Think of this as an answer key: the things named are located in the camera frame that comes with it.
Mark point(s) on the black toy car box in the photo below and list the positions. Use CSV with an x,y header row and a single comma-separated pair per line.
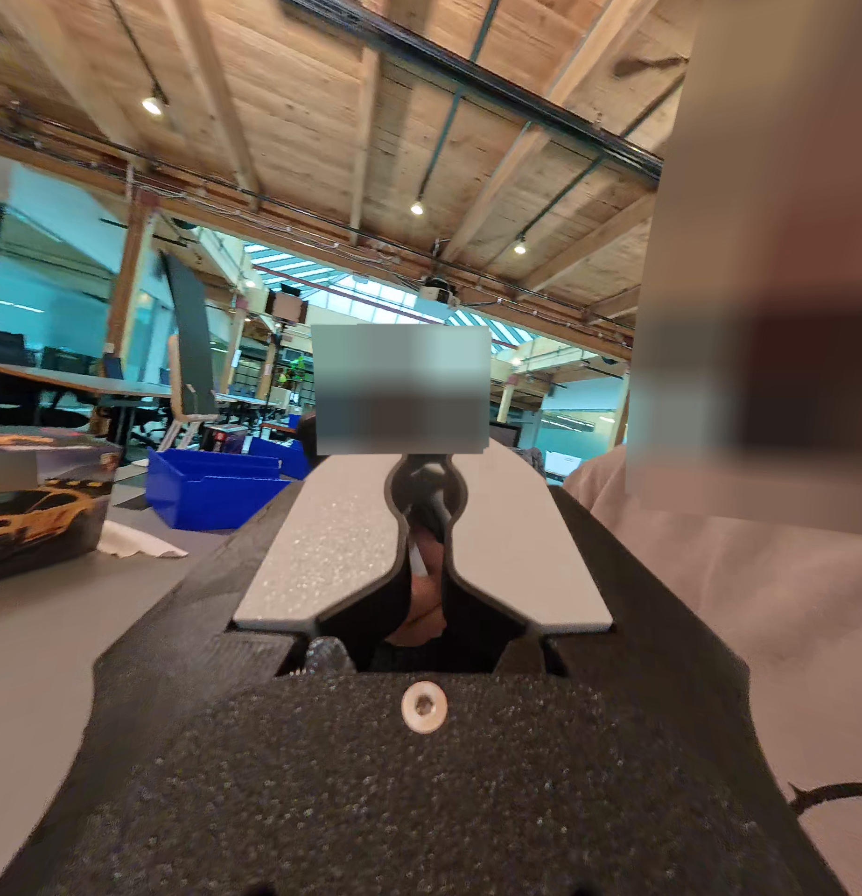
x,y
39,504

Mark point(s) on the green potted plant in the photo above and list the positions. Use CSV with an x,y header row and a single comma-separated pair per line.
x,y
296,371

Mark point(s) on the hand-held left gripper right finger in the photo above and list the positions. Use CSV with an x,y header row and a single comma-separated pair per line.
x,y
522,546

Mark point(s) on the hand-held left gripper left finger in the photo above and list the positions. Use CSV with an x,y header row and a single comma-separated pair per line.
x,y
326,546

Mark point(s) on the studio light on stand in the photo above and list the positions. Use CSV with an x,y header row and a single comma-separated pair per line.
x,y
285,308

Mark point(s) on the dark toy box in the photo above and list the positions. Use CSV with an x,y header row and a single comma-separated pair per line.
x,y
228,439

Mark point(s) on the leaning dark board stand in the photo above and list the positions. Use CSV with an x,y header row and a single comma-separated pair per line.
x,y
193,336

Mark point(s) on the black office chair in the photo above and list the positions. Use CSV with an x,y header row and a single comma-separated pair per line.
x,y
25,364

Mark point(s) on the crumpled white paper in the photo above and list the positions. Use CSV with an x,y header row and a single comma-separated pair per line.
x,y
144,542

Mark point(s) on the wood-edged office desk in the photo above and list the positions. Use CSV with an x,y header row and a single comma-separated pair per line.
x,y
67,381

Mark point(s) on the blue plastic bin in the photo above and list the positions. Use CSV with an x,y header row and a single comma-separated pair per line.
x,y
284,455
207,497

